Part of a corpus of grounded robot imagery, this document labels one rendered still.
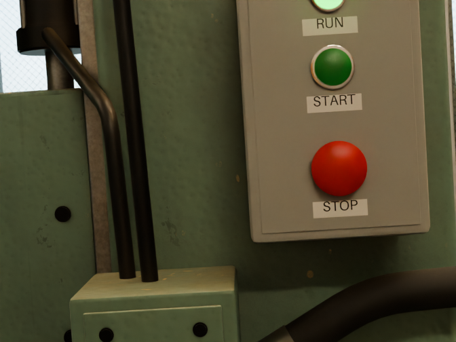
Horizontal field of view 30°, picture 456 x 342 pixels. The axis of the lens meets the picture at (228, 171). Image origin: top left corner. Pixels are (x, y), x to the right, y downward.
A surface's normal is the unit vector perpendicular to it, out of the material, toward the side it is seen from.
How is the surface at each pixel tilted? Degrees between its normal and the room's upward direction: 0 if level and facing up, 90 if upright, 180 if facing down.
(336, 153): 81
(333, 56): 87
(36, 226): 90
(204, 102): 90
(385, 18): 90
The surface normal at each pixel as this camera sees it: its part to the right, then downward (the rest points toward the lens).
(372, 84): -0.02, 0.05
